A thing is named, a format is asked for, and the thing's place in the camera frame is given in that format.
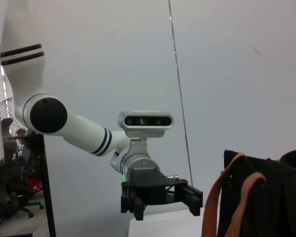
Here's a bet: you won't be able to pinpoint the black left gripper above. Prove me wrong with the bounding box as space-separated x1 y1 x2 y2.
120 165 204 221

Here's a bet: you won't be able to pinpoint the black food bag orange straps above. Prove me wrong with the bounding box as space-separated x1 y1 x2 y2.
201 149 296 237

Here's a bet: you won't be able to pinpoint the black metal pole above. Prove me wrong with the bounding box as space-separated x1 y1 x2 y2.
36 133 57 237

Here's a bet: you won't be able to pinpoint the red object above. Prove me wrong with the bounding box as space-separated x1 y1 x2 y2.
29 176 44 193

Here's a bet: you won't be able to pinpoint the seated person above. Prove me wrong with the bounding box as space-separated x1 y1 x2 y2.
14 127 34 163

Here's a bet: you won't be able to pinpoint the black office chair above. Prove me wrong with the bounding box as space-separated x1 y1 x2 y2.
0 118 45 225

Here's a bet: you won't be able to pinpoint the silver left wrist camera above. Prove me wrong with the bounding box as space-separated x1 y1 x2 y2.
116 110 175 158

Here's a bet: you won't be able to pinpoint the black wire fan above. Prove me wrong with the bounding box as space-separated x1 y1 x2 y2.
0 97 28 139

